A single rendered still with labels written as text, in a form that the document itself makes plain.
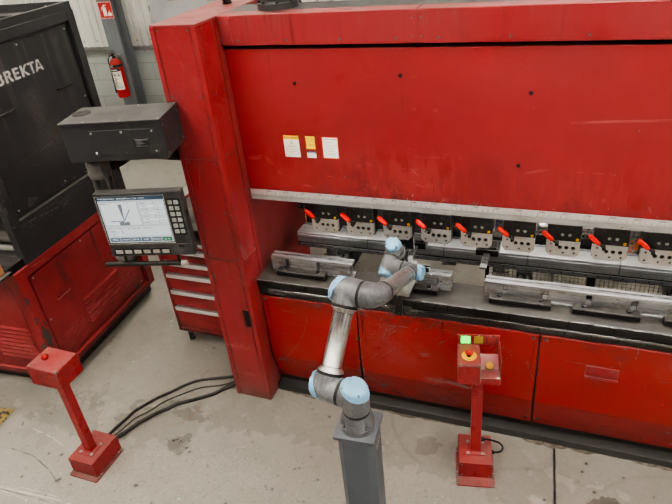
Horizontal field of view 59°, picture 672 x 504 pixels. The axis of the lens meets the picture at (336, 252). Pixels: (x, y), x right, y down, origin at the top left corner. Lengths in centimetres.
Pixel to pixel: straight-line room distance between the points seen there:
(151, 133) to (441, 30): 135
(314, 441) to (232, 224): 137
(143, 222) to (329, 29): 129
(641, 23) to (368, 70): 109
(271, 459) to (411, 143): 195
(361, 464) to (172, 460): 143
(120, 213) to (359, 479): 170
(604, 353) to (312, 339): 158
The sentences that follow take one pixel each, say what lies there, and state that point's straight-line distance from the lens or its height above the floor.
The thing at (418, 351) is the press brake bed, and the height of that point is 53.
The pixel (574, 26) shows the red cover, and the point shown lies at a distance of 261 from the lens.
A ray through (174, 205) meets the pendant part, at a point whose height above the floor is 152.
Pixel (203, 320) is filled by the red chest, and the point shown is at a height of 25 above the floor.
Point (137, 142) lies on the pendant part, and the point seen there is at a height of 184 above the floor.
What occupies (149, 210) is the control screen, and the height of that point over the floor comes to 150.
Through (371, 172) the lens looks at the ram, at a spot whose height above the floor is 154.
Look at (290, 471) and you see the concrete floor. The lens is 356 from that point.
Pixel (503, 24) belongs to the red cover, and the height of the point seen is 223.
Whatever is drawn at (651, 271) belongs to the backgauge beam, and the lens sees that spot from 339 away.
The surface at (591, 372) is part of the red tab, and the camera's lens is 328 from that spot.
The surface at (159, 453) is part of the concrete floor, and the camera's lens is 387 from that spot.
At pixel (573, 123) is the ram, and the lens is 273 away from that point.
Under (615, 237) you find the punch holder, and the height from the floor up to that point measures 130.
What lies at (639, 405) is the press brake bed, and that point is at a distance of 343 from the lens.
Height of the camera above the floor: 274
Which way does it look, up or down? 31 degrees down
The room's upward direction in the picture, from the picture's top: 6 degrees counter-clockwise
